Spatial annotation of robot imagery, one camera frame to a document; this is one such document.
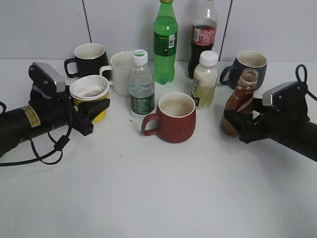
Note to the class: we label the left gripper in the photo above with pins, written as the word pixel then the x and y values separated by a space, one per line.
pixel 53 114

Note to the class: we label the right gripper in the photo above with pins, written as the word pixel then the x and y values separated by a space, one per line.
pixel 268 124

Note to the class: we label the yellow paper cup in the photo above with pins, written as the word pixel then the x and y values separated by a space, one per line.
pixel 89 88

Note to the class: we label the brown Nescafe coffee bottle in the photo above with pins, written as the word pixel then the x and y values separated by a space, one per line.
pixel 241 100

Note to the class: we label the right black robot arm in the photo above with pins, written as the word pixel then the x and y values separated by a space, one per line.
pixel 289 126

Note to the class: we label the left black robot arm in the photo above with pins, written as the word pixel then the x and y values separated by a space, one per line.
pixel 16 124

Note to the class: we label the black mug left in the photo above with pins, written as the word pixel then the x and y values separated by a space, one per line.
pixel 89 58

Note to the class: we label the white ceramic mug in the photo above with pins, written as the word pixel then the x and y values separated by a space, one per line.
pixel 120 65

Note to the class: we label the clear water bottle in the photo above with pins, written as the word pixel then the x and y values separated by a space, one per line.
pixel 141 86

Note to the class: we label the white-capped milky drink bottle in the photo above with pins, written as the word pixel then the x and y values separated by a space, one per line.
pixel 204 79

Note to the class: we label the red ceramic mug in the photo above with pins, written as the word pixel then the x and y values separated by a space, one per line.
pixel 175 118

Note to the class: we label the cola bottle red label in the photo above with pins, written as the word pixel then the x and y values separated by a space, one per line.
pixel 204 27

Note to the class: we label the green soda bottle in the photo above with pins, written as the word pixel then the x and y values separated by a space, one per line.
pixel 165 42

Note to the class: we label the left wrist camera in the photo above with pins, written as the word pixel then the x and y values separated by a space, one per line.
pixel 46 80

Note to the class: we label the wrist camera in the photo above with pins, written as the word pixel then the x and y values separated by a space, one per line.
pixel 289 97
pixel 46 80

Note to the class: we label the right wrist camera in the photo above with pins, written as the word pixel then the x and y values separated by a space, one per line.
pixel 289 97

